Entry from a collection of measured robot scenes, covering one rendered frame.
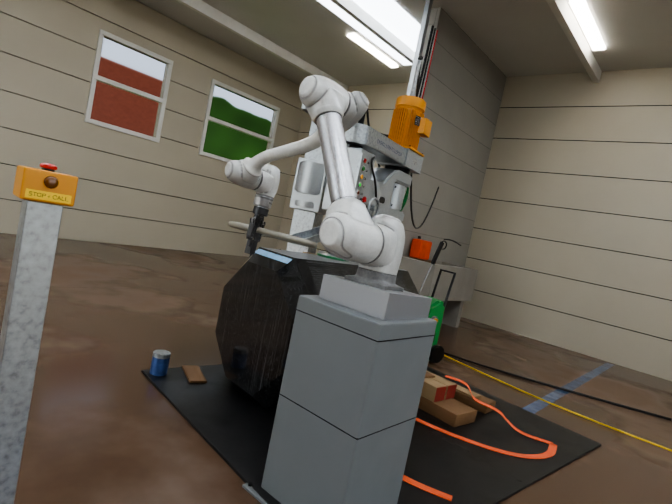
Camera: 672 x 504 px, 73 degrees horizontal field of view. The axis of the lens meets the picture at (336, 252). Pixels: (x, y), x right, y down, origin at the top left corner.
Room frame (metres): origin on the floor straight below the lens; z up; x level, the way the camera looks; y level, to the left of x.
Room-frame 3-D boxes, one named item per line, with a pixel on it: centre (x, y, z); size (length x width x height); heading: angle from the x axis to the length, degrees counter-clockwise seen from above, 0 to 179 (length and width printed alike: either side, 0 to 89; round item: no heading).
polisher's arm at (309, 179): (3.71, 0.09, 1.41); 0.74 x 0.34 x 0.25; 73
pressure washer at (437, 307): (4.33, -0.97, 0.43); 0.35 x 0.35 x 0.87; 28
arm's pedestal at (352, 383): (1.77, -0.17, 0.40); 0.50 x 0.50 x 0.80; 50
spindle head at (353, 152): (3.08, -0.03, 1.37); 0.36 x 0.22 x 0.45; 148
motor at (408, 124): (3.57, -0.35, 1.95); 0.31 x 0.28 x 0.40; 58
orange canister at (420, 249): (6.24, -1.16, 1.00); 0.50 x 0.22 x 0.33; 140
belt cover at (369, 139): (3.31, -0.18, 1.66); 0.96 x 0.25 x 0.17; 148
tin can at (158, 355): (2.65, 0.89, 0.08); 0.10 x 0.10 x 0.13
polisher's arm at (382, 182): (3.34, -0.21, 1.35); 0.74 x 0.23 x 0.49; 148
